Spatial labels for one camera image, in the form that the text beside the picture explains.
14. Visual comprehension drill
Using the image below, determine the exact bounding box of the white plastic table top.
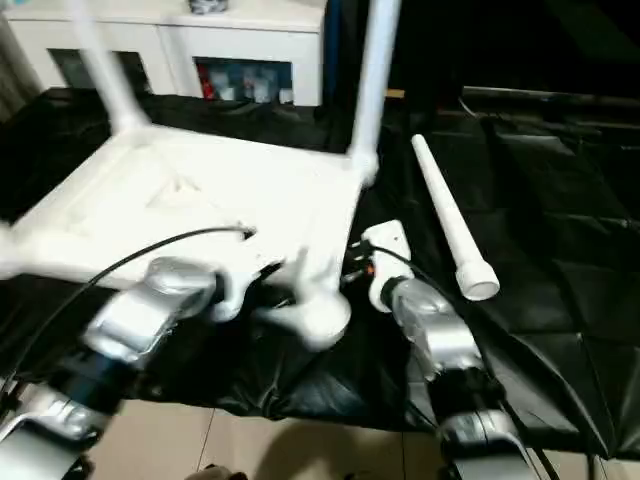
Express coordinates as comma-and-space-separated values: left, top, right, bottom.
0, 119, 381, 354

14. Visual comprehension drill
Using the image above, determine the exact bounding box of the black plastic mat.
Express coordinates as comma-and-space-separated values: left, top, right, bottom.
0, 84, 640, 459

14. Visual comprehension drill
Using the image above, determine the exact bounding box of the black horizontal bar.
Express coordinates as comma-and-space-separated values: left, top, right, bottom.
462, 85, 640, 109

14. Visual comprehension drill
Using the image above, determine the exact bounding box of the dark furniture with brass label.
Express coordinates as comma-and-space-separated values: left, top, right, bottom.
319, 0, 640, 109

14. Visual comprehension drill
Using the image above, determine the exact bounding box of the white glass-door cabinet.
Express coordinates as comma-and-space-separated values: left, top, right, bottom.
4, 0, 326, 107

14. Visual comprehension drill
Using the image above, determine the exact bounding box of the dark patterned bundle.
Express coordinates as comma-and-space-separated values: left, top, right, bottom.
188, 0, 230, 15

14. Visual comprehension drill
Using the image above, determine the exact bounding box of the grey curtain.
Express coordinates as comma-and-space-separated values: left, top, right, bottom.
0, 14, 44, 124

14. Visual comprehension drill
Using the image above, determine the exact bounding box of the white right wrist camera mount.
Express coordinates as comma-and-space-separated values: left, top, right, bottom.
359, 219, 415, 314

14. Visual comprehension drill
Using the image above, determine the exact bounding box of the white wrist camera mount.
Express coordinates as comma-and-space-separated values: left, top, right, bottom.
212, 239, 289, 324
359, 219, 415, 314

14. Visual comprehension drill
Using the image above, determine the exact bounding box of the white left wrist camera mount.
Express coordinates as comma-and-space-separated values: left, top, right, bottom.
212, 239, 289, 324

